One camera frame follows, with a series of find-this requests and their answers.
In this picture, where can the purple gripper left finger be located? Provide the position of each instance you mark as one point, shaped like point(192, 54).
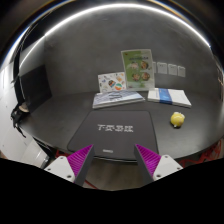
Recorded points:
point(73, 168)

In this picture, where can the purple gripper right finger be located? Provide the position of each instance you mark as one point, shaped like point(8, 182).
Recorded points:
point(153, 166)

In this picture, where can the yellow computer mouse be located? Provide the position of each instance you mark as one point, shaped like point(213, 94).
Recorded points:
point(177, 119)

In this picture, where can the white and blue book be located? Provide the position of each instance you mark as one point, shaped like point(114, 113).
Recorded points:
point(169, 96)

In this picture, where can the grey striped magazine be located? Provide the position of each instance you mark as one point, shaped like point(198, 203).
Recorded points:
point(116, 98)

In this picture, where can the white illustrated card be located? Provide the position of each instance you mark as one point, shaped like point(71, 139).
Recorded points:
point(112, 82)

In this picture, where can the green food poster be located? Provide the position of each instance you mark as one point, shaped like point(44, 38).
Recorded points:
point(138, 67)

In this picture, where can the white wall socket panel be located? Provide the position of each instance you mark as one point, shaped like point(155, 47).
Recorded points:
point(172, 69)
point(181, 71)
point(162, 68)

